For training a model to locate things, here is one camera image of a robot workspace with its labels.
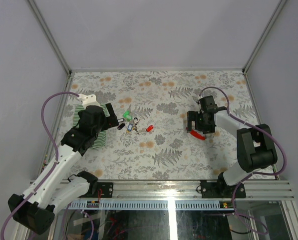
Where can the green key tag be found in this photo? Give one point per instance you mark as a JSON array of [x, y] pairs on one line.
[[127, 116]]

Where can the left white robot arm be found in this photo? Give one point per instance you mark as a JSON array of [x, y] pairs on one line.
[[37, 206]]

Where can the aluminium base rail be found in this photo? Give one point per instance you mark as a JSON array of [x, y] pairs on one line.
[[181, 195]]

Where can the blue key tag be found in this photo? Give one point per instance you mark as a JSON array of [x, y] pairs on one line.
[[130, 127]]

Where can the red key tag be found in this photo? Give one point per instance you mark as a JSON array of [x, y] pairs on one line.
[[149, 128]]

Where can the red handled metal key tool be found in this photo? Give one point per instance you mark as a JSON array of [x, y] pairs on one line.
[[195, 134]]

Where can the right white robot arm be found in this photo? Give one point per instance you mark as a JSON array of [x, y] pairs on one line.
[[255, 148]]

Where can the silver keys bunch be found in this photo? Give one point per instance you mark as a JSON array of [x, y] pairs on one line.
[[136, 126]]

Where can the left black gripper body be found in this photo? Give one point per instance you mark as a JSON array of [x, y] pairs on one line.
[[107, 123]]

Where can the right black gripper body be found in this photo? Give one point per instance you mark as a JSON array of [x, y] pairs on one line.
[[201, 124]]

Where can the green striped cloth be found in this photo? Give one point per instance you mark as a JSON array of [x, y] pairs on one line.
[[101, 139]]

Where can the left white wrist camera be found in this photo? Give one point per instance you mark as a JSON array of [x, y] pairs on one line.
[[88, 100]]

